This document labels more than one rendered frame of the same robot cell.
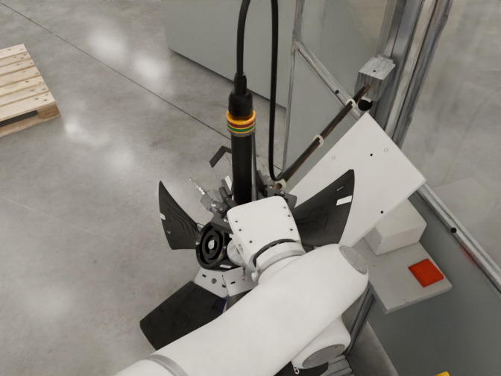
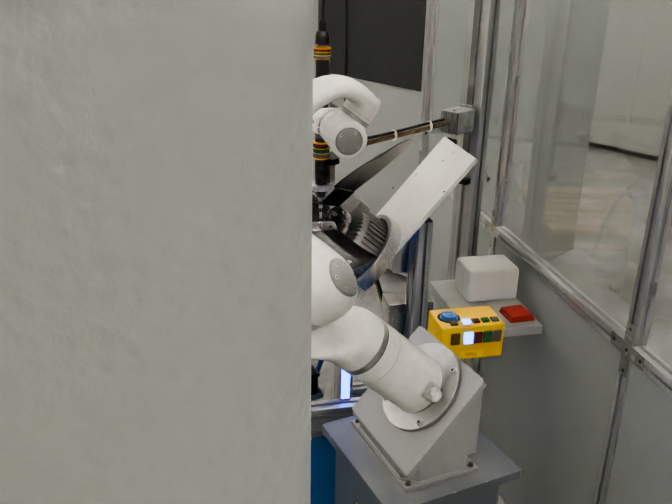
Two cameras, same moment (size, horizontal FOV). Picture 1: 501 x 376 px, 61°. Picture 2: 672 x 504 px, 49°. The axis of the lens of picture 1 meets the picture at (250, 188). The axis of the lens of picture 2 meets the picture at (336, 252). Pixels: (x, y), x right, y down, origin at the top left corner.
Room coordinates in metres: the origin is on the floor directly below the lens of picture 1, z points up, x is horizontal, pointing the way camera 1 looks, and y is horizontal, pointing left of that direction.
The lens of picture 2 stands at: (-1.37, -0.29, 1.90)
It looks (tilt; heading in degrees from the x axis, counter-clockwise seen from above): 22 degrees down; 8
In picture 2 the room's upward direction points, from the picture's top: 1 degrees clockwise
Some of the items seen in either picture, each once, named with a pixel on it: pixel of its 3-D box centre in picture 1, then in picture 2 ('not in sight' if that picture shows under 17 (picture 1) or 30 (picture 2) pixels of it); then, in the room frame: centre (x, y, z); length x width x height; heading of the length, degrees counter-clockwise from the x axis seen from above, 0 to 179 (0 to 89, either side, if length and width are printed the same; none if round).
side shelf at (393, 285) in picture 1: (388, 254); (482, 306); (0.80, -0.46, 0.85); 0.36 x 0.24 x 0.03; 20
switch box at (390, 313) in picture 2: not in sight; (405, 327); (0.83, -0.22, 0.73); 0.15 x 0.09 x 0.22; 110
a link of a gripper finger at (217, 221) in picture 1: (234, 223); not in sight; (0.42, 0.03, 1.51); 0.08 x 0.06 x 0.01; 91
